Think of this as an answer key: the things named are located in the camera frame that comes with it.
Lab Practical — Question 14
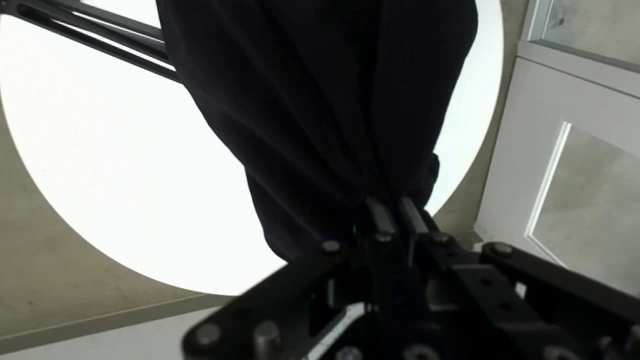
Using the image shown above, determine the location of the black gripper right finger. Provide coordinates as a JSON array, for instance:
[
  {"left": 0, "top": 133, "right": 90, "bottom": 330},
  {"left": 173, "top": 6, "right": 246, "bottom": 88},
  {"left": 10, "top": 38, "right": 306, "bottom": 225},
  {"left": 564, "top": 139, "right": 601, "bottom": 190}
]
[{"left": 397, "top": 195, "right": 640, "bottom": 360}]

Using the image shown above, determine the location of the black clothing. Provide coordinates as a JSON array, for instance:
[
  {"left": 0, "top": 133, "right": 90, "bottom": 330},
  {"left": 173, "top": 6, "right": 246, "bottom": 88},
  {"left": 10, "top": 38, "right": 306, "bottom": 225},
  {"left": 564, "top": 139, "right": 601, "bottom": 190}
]
[{"left": 156, "top": 0, "right": 479, "bottom": 265}]

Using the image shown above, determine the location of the black stand pole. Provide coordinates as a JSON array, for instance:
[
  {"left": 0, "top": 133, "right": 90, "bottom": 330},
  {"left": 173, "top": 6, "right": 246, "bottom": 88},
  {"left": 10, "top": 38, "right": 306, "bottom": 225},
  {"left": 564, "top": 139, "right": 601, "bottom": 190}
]
[{"left": 0, "top": 0, "right": 181, "bottom": 84}]

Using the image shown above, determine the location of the white framed panel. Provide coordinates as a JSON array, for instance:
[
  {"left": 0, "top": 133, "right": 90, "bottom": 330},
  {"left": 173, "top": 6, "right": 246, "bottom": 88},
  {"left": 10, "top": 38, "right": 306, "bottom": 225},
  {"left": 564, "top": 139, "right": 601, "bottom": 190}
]
[{"left": 472, "top": 0, "right": 640, "bottom": 297}]

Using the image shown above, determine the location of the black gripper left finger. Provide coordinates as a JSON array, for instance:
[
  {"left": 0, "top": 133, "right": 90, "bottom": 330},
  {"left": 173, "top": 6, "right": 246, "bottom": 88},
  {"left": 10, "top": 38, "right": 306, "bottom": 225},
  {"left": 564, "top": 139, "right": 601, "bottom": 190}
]
[{"left": 181, "top": 198, "right": 400, "bottom": 360}]

